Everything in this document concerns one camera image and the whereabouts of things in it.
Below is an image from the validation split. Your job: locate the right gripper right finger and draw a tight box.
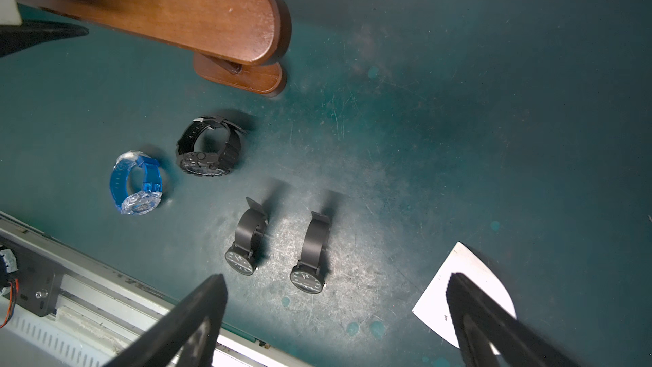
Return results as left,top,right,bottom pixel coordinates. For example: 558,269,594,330
446,273,577,366

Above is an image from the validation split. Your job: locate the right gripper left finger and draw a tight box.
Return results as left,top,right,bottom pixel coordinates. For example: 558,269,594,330
107,275,228,366

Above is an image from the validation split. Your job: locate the slim black analog watch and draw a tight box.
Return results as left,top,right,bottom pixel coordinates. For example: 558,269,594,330
290,212,331,294
224,197,268,276

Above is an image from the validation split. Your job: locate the wooden T-shaped watch stand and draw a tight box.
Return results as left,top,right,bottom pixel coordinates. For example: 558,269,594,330
17,0,292,97

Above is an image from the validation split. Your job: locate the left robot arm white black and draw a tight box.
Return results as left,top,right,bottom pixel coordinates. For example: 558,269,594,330
1,0,89,57

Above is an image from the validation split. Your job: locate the blue translucent watch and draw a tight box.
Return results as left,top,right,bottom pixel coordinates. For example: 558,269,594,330
110,151,163,216

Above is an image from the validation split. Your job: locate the chunky black digital watch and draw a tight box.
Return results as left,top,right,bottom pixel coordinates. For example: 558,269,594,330
176,116,246,177

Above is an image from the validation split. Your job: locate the green table mat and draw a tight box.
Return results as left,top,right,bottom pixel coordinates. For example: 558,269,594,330
1,0,651,366

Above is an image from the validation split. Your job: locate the metal scraper with wooden handle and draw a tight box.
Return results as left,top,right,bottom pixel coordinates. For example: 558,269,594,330
411,241,518,357

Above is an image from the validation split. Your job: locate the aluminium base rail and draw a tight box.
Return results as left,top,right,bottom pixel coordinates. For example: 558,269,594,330
1,215,299,366

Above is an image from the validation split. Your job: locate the white slotted cable duct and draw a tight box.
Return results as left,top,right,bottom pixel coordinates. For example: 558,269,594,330
1,306,115,366

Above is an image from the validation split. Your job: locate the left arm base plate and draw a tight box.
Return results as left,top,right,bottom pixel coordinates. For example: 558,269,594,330
1,244,63,317

